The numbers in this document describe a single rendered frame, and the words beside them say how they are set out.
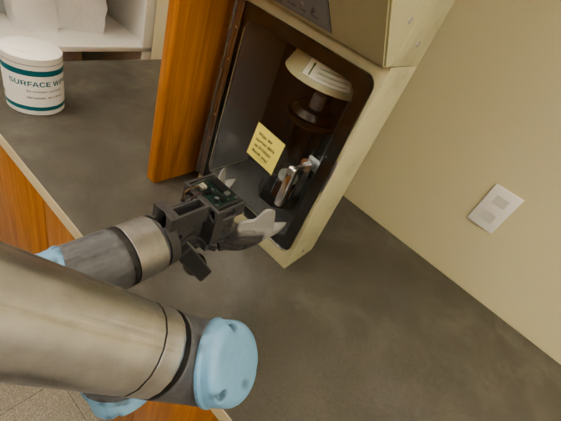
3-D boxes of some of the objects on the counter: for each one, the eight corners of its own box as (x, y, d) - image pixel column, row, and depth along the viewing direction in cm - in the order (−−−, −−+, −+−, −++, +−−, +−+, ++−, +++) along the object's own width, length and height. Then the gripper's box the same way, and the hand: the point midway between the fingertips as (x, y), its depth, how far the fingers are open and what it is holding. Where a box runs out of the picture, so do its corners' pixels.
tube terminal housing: (260, 163, 110) (386, -187, 63) (340, 230, 98) (568, -137, 52) (194, 185, 92) (305, -282, 45) (285, 269, 80) (556, -237, 34)
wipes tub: (51, 89, 102) (47, 35, 93) (74, 113, 97) (73, 58, 88) (-3, 93, 93) (-13, 33, 83) (19, 119, 88) (11, 59, 79)
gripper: (206, 261, 39) (310, 204, 54) (119, 171, 45) (235, 141, 60) (193, 305, 44) (291, 242, 59) (116, 219, 51) (223, 181, 65)
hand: (256, 205), depth 61 cm, fingers open, 11 cm apart
